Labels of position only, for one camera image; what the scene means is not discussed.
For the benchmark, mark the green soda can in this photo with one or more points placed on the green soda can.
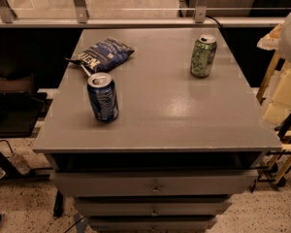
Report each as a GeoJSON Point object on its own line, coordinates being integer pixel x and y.
{"type": "Point", "coordinates": [203, 55]}

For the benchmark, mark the blue chip bag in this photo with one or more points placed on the blue chip bag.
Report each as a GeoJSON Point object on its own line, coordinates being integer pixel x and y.
{"type": "Point", "coordinates": [103, 56]}

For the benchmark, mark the middle grey drawer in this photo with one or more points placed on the middle grey drawer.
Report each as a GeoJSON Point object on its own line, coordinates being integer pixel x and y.
{"type": "Point", "coordinates": [151, 207]}

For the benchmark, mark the black chair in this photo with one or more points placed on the black chair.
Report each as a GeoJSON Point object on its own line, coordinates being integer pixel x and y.
{"type": "Point", "coordinates": [20, 106]}

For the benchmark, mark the grey drawer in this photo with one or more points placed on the grey drawer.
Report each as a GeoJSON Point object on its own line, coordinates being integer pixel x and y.
{"type": "Point", "coordinates": [151, 207]}
{"type": "Point", "coordinates": [116, 184]}
{"type": "Point", "coordinates": [151, 224]}

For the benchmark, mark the blue soda can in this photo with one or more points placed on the blue soda can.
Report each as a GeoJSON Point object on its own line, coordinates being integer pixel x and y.
{"type": "Point", "coordinates": [102, 96]}

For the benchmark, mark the grey drawer cabinet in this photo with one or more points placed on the grey drawer cabinet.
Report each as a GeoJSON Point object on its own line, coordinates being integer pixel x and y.
{"type": "Point", "coordinates": [168, 120]}

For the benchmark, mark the clear plastic bottle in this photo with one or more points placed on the clear plastic bottle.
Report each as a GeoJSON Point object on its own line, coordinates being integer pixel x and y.
{"type": "Point", "coordinates": [20, 163]}

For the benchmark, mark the bottom grey drawer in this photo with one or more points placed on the bottom grey drawer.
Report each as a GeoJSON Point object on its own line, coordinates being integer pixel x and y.
{"type": "Point", "coordinates": [151, 224]}

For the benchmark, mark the top grey drawer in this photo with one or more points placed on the top grey drawer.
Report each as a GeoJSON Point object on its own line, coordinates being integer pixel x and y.
{"type": "Point", "coordinates": [116, 184]}

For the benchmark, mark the metal window rail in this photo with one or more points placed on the metal window rail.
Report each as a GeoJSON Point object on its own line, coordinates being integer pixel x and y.
{"type": "Point", "coordinates": [9, 19]}

